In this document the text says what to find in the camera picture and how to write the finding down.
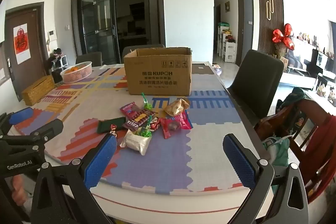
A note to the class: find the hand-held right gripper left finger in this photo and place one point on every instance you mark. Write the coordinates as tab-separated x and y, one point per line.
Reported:
101	161

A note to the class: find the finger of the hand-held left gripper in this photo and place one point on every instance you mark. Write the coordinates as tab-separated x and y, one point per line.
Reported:
21	116
50	128

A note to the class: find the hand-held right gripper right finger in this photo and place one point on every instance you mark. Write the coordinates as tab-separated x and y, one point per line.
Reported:
239	158

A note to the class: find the small red candy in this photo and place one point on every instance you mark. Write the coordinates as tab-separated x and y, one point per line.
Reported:
113	129

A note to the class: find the dark green snack packet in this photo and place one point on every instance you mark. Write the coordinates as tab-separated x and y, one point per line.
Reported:
109	125

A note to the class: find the white snack packet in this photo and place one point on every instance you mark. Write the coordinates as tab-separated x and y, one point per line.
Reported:
135	142

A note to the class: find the green lollipop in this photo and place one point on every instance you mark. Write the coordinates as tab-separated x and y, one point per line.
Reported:
147	105
145	132

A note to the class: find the purple snack packet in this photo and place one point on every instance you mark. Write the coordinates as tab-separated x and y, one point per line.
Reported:
136	116

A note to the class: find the pink packet with dark window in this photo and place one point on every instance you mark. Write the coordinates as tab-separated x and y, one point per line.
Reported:
170	127

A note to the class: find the tan biscuit packet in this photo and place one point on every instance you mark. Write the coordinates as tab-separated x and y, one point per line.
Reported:
177	107

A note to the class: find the brown cardboard box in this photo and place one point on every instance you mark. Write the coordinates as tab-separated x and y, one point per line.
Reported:
157	74

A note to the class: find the person's left hand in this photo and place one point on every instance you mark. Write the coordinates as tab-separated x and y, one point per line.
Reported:
19	190

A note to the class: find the colourful patterned table mat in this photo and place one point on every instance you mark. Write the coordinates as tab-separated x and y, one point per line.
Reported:
210	150

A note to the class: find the woven tissue box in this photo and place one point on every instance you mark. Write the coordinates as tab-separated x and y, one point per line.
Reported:
36	90

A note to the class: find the teal cloth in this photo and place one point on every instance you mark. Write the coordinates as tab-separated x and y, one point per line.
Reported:
277	151

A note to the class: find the brown entrance door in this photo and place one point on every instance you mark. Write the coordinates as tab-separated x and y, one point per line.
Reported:
29	61

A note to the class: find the white plastic basket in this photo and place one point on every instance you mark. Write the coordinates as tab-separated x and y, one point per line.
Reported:
76	77

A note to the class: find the orange fruit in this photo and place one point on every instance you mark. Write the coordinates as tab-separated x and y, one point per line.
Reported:
74	69

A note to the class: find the red door poster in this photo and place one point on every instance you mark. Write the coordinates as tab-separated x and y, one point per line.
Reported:
21	43

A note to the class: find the red wooden chair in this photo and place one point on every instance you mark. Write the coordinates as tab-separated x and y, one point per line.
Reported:
315	134

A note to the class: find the brown placemat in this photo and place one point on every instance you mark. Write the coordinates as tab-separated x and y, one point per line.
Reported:
202	68

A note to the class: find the white storage shelf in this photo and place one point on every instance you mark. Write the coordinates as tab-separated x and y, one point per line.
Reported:
227	47

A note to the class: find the glass sliding door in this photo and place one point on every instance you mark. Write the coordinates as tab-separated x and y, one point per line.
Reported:
99	22

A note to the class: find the black cabinet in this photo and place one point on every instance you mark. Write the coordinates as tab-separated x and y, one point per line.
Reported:
319	61

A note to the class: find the red foil balloon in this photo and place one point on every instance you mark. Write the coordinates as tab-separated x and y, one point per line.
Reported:
282	36

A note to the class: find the grey room door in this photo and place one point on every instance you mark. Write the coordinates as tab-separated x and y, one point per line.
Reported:
245	27

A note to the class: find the wall intercom panel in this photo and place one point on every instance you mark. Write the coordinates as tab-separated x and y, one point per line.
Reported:
52	35

